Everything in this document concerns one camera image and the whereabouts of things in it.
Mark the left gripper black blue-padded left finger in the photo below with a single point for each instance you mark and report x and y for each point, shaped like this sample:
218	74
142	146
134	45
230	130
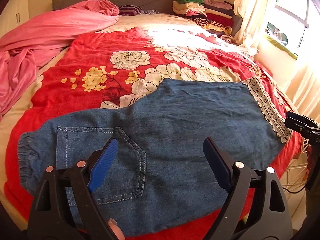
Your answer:
100	162

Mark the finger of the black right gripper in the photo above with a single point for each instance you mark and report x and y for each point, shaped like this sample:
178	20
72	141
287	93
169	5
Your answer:
299	123

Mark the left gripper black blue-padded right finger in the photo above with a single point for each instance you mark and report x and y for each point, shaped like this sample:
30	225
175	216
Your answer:
220	163

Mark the blue denim pants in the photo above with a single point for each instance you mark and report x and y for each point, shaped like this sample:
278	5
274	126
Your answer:
160	177

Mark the left hand fingertip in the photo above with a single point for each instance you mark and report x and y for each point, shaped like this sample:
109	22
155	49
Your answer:
116	230

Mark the cream curtain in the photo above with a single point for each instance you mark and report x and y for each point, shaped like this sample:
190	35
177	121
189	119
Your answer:
286	34

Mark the red floral bedspread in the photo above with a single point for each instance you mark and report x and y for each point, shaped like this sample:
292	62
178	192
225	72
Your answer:
115	69

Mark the pink blanket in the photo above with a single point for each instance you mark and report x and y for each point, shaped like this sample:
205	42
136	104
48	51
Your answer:
30	46

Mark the stack of folded clothes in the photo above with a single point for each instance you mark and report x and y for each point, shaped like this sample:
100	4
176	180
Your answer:
214	16

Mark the dark striped pillow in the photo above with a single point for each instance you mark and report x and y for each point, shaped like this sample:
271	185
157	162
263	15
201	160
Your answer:
133	10

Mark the white wire basket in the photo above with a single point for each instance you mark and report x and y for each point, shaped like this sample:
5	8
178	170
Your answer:
295	177

